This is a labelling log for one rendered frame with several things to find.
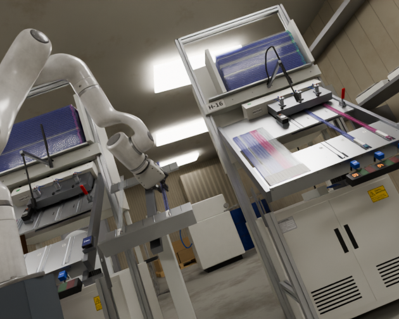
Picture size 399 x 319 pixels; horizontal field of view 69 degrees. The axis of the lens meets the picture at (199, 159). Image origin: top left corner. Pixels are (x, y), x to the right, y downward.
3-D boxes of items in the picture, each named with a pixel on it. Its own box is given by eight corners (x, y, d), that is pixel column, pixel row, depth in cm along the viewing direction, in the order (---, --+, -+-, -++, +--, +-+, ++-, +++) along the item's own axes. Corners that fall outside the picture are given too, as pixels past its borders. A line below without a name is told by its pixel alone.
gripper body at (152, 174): (148, 152, 118) (164, 169, 125) (128, 166, 119) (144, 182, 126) (151, 162, 112) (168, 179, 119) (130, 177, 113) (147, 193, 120)
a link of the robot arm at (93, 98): (118, 76, 113) (159, 143, 113) (85, 99, 116) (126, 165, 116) (108, 72, 104) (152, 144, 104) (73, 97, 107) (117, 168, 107)
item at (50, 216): (97, 213, 150) (93, 206, 147) (-30, 261, 146) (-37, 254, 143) (102, 181, 178) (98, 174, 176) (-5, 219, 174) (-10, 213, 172)
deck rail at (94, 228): (94, 269, 117) (87, 259, 114) (89, 271, 116) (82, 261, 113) (105, 180, 179) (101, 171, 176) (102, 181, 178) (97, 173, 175)
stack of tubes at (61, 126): (83, 143, 173) (71, 104, 180) (-2, 173, 170) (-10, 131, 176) (91, 149, 186) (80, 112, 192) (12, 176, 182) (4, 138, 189)
